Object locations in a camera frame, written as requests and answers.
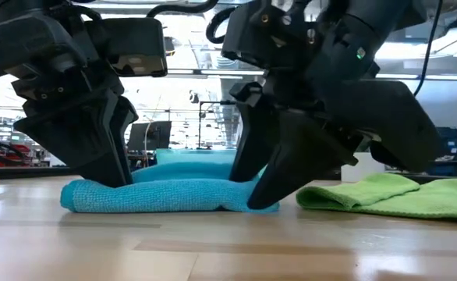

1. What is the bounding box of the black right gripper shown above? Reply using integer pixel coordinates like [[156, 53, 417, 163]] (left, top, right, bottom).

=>
[[230, 62, 442, 210]]

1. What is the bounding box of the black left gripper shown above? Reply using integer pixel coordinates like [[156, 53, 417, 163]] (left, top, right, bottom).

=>
[[0, 14, 139, 188]]

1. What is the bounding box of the green microfiber towel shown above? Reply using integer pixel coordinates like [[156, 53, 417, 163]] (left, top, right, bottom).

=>
[[295, 173, 457, 222]]

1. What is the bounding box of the blue microfiber towel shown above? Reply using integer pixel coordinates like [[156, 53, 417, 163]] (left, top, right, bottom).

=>
[[59, 162, 280, 215]]

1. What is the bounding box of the teal plastic basket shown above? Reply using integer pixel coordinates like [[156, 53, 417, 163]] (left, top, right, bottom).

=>
[[154, 148, 237, 167]]

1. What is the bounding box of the dark background monitor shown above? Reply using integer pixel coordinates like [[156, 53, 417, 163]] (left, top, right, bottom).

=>
[[126, 120, 173, 153]]

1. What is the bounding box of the red cart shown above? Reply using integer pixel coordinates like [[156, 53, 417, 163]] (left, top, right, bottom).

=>
[[0, 144, 30, 168]]

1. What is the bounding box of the black ceiling device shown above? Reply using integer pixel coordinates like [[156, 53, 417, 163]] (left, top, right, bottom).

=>
[[164, 37, 177, 58]]

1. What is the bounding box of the dark desk with screens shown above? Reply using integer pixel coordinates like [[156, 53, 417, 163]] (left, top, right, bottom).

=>
[[427, 126, 457, 177]]

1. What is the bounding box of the black background stand frame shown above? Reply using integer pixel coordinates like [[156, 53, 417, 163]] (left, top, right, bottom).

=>
[[198, 100, 239, 151]]

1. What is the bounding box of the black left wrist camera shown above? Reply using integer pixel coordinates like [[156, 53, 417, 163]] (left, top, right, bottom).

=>
[[84, 17, 169, 78]]

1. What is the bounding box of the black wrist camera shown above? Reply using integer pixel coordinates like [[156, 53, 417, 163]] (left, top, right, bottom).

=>
[[220, 0, 333, 73], [84, 17, 169, 78]]

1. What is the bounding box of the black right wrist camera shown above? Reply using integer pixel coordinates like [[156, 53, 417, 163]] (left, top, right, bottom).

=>
[[220, 0, 333, 73]]

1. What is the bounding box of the black right camera cable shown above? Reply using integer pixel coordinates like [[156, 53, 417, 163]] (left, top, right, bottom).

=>
[[205, 6, 238, 44]]

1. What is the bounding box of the long black cable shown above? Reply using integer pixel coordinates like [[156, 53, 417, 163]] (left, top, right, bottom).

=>
[[412, 0, 445, 98]]

